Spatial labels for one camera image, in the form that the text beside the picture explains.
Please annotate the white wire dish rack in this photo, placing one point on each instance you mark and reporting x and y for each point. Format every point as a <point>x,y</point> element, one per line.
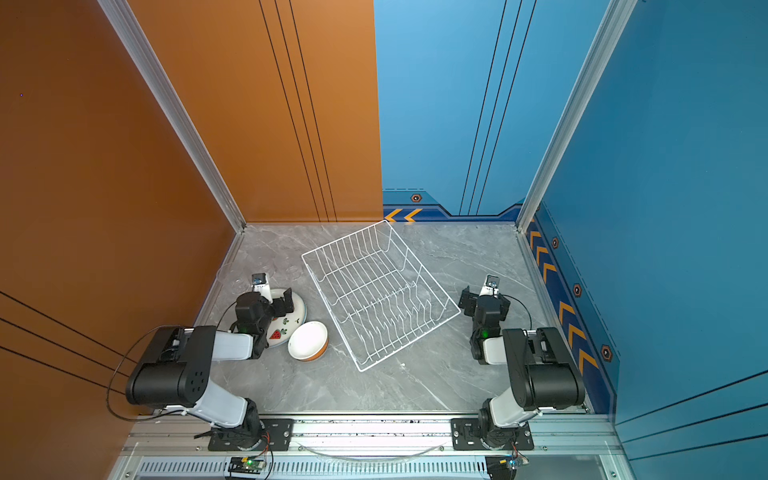
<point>378,293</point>

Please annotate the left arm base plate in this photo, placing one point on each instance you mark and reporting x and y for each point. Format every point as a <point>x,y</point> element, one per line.
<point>273,434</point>

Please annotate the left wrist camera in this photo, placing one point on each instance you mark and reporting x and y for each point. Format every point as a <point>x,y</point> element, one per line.
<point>260,284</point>

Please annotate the right circuit board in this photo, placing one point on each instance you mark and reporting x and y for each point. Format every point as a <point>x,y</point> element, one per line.
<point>504,467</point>

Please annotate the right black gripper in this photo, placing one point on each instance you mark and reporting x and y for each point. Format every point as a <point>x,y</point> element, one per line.
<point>472,300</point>

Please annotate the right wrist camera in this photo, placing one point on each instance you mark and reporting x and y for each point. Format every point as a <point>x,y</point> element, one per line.
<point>490,286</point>

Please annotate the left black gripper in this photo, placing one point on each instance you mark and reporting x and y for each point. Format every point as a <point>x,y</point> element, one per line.
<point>277,305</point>

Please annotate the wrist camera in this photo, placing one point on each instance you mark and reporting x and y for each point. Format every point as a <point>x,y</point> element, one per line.
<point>490,286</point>
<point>260,284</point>

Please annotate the orange bowl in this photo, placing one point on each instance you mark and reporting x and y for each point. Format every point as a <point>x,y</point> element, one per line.
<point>309,342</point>

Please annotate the left green circuit board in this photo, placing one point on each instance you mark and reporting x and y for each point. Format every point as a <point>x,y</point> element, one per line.
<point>247,467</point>

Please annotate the white plate red pattern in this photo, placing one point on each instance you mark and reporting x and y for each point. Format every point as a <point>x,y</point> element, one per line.
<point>280,329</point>

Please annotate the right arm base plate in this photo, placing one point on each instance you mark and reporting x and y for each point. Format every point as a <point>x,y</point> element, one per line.
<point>468,434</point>

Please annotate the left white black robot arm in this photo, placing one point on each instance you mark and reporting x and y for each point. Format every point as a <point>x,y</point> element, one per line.
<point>174,372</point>

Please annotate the aluminium front rail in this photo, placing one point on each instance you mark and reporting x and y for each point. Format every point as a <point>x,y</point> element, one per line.
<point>378,446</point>

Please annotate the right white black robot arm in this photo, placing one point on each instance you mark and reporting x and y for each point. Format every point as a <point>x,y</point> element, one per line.
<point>542,373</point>

